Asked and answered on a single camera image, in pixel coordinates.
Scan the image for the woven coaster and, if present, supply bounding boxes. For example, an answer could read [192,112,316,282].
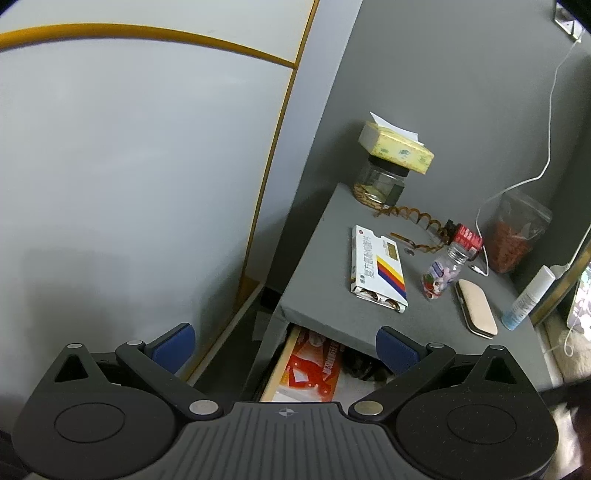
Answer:
[353,182,393,211]

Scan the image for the metal wall fixture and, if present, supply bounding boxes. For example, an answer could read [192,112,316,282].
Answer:
[553,4,583,40]

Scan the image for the red and white box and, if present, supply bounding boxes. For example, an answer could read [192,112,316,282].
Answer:
[276,326,345,402]

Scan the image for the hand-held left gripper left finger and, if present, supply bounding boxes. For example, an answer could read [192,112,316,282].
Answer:
[54,322,222,421]

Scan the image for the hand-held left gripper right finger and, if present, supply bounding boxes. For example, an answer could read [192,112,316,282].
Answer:
[348,325,525,423]

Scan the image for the grey nightstand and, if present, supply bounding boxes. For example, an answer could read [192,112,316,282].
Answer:
[255,182,553,403]

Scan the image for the white spray bottle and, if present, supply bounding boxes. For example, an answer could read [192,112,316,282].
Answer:
[501,265,557,332]

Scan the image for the thin white cable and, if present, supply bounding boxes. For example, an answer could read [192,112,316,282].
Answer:
[544,316,583,357]

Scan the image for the beige blanket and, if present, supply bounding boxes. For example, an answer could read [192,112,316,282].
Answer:
[542,318,591,385]

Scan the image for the clear bag of red berries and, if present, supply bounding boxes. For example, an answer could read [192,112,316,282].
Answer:
[485,189,554,274]

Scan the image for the black crumpled item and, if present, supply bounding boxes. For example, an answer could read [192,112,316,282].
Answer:
[342,348,389,383]

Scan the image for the clear bottle of candies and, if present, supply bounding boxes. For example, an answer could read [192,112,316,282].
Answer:
[420,241,473,302]

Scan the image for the white striped medicine box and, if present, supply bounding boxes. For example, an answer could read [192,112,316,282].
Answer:
[348,224,410,314]

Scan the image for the white desk lamp cable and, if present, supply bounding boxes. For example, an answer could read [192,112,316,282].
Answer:
[530,240,591,326]

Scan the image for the dark blurred object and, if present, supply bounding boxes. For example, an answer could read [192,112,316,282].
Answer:
[549,378,591,463]

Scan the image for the yellow tissue pack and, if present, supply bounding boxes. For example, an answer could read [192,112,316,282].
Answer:
[359,112,435,176]

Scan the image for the red label bottle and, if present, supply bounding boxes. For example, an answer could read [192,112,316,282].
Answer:
[445,222,485,262]

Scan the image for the beige oblong case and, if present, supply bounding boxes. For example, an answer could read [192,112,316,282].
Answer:
[455,278,500,340]

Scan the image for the brown spiral hair band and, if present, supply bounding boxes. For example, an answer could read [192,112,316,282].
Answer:
[374,205,456,255]

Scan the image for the white charging cable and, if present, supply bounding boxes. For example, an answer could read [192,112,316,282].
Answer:
[475,39,583,278]

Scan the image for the glass jar with black lid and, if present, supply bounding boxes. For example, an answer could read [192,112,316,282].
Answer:
[355,157,411,206]

